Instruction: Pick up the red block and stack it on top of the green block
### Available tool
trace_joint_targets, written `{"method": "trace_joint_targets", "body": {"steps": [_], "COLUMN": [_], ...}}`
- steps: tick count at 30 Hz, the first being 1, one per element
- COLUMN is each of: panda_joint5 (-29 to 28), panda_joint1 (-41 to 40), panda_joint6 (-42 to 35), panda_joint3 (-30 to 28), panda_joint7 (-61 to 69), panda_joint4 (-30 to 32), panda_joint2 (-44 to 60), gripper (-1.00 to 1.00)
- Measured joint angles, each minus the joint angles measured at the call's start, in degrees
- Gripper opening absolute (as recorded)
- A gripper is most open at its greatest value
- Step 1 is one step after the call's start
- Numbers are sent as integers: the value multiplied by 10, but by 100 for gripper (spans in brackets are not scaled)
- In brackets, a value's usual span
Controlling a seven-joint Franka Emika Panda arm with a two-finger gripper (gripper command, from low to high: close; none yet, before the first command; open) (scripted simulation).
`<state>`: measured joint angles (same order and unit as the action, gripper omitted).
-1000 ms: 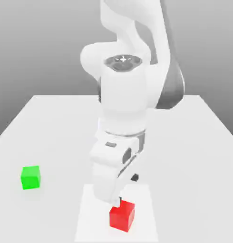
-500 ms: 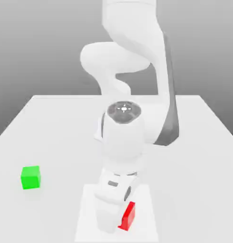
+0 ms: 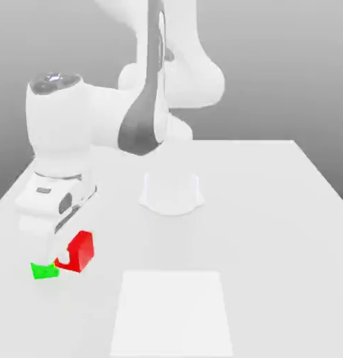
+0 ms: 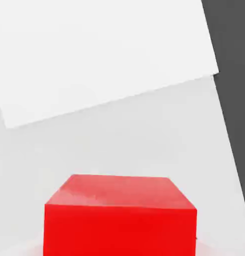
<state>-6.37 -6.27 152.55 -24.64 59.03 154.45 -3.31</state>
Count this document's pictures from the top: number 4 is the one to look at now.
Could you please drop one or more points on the small red cube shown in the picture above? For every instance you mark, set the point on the small red cube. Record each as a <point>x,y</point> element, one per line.
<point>120,226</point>

